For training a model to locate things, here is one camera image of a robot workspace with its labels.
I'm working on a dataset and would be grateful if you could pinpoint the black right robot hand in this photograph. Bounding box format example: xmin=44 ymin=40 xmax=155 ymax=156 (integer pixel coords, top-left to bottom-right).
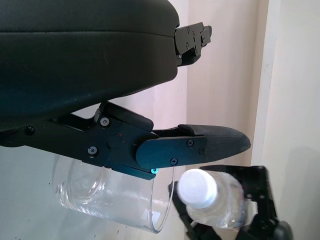
xmin=167 ymin=164 xmax=293 ymax=240

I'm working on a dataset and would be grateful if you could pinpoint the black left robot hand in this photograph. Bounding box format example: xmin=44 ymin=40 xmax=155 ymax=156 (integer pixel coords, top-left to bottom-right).
xmin=0 ymin=0 xmax=252 ymax=181

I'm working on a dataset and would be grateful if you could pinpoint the clear water bottle white cap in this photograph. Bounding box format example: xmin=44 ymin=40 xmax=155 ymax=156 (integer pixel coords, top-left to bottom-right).
xmin=176 ymin=168 xmax=248 ymax=230

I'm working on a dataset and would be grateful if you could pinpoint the clear plastic cup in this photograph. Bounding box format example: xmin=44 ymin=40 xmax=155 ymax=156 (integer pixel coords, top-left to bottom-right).
xmin=52 ymin=154 xmax=176 ymax=235

